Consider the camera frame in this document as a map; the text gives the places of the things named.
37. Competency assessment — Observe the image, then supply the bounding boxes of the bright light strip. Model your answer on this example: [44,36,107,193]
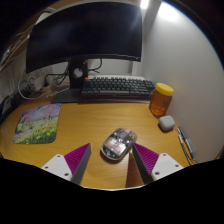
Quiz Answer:
[139,0,151,10]

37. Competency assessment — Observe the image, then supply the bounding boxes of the transparent computer mouse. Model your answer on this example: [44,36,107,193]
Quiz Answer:
[100,127,138,162]

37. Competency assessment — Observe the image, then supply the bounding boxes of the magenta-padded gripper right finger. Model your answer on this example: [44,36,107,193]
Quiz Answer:
[132,142,185,185]

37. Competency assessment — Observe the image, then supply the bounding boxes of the black box device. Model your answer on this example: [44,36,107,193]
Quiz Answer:
[0,91,21,125]

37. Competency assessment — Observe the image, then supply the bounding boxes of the flower landscape print mouse pad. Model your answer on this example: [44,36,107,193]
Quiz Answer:
[12,102,62,145]

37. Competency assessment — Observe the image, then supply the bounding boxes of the white power strip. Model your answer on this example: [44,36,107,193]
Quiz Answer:
[28,74,56,93]

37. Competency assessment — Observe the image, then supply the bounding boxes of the white cable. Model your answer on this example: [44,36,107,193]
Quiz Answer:
[18,79,69,101]

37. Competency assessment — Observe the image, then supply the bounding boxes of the black curved computer monitor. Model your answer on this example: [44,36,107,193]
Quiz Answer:
[25,2,144,74]

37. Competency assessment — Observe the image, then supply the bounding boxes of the dark grey mechanical keyboard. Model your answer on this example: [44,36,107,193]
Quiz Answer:
[79,76,156,103]

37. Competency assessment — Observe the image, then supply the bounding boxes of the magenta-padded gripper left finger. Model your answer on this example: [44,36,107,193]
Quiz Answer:
[41,142,92,186]

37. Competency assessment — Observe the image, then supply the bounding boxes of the dark pens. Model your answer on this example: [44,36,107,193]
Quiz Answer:
[176,125,198,167]

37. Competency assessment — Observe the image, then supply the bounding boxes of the grey earbud case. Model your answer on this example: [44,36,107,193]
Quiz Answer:
[158,114,176,132]

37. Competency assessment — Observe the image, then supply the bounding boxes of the amber jar with yellow lid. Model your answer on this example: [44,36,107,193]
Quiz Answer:
[148,82,175,118]

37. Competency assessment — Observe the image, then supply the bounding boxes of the black monitor stand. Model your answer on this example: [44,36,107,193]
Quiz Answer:
[50,59,90,104]

